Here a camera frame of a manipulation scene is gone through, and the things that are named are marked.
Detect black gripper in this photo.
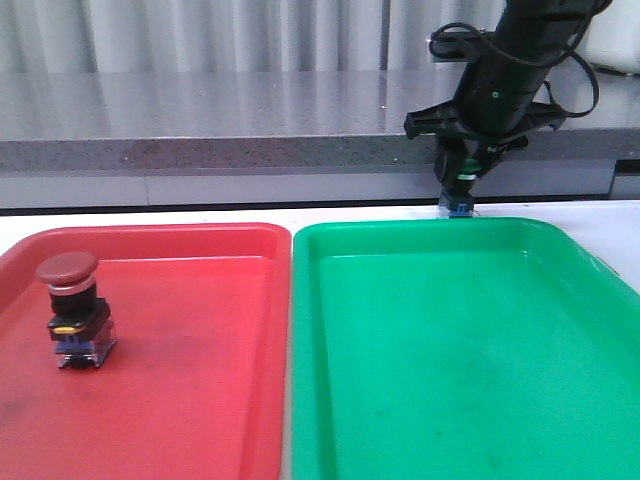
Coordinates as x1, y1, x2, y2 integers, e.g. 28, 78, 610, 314
404, 1, 609, 188

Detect green mushroom push button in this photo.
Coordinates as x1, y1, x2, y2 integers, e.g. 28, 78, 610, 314
438, 169, 477, 218

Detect red mushroom push button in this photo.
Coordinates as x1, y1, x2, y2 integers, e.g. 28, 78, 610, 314
36, 251, 117, 369

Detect white container in background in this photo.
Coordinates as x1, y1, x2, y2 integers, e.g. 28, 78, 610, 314
583, 0, 639, 75

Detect green plastic tray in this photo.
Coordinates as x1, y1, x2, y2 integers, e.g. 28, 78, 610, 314
292, 218, 639, 479

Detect red plastic tray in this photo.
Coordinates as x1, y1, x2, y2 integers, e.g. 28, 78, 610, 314
1, 224, 291, 479

